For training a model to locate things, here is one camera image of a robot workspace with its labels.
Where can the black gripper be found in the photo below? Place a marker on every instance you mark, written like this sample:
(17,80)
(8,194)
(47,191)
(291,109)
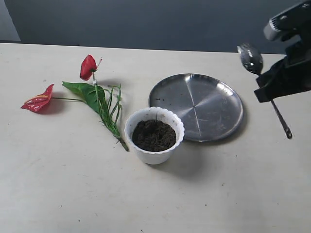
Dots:
(289,75)

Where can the steel spoon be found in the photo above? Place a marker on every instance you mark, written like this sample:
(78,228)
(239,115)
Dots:
(252,61)

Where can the artificial red anthurium plant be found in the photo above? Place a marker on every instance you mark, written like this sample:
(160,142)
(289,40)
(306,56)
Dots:
(106,102)

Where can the dark soil in pot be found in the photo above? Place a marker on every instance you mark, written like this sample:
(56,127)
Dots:
(153,135)

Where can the white scalloped flower pot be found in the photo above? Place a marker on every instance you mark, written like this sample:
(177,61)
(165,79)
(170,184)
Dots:
(155,113)

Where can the round steel plate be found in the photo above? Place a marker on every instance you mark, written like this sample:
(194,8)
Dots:
(209,109)

